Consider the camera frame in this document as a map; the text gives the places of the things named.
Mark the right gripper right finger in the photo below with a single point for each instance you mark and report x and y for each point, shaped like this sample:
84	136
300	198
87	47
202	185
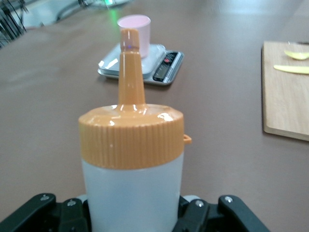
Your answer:
231	215

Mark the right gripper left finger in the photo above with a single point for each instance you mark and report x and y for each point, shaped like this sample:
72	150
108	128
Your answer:
36	215

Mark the sauce bottle with orange cap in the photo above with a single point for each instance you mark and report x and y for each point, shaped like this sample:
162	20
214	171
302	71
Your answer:
130	145

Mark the pink plastic cup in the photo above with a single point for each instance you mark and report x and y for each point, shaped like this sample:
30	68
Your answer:
144	31

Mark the brown table cover sheet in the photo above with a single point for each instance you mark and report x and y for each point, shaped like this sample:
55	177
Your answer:
217	169

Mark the wooden cutting board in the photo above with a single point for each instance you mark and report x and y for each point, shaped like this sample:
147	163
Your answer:
285	101

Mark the yellow plastic knife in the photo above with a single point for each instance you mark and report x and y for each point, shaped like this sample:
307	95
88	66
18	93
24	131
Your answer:
294	69

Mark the silver digital kitchen scale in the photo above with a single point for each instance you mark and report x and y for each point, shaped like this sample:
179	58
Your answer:
166	70

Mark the yellow plastic fork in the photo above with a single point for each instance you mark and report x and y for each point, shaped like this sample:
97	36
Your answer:
297	55

